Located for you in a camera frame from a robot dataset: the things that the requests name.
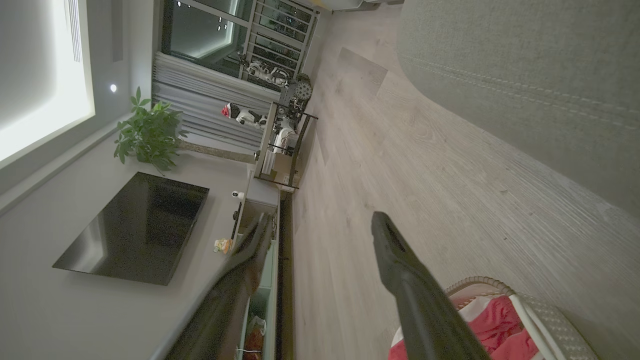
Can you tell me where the white robot dog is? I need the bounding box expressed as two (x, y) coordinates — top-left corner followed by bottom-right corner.
(220, 102), (269, 129)

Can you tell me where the red-brown item in cabinet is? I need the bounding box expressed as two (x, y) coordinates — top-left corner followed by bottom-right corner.
(244, 327), (265, 360)

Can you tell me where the white air vent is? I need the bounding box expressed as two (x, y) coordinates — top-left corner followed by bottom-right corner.
(64, 0), (84, 64)

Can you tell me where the white robot part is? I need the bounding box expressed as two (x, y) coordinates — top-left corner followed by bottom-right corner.
(272, 117), (300, 153)

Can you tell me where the black flat television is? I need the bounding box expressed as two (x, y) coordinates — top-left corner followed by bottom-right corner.
(52, 171), (210, 287)

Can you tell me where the grey television cabinet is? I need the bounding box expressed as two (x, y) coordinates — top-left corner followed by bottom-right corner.
(232, 167), (282, 360)

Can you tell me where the white robot by rack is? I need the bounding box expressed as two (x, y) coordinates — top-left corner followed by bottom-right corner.
(245, 60), (292, 86)

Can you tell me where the grey pleated curtain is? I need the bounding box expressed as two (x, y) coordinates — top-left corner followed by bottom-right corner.
(151, 51), (282, 153)

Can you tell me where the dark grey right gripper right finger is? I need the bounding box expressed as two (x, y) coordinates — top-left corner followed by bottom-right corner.
(371, 210), (492, 360)

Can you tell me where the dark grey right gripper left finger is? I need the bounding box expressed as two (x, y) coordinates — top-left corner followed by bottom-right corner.
(165, 214), (275, 360)

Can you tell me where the grey fabric sofa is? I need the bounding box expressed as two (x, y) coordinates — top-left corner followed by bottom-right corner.
(396, 0), (640, 221)

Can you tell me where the green potted plant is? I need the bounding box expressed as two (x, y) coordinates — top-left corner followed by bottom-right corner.
(113, 86), (257, 176)

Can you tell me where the dark glass window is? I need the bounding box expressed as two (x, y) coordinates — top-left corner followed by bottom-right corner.
(160, 0), (253, 68)

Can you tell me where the black metal frame shelf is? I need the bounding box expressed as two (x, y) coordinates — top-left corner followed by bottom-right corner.
(253, 101), (319, 191)

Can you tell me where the white woven laundry basket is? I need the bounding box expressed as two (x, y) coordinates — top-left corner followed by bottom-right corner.
(387, 276), (598, 360)

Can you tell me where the grey metal rack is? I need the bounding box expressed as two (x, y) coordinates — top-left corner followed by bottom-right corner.
(239, 0), (321, 93)

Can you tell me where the brown cardboard box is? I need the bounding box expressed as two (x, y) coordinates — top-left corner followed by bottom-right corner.
(271, 152), (296, 176)

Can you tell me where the red clothing with white trim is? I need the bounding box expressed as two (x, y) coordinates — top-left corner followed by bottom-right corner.
(389, 295), (541, 360)

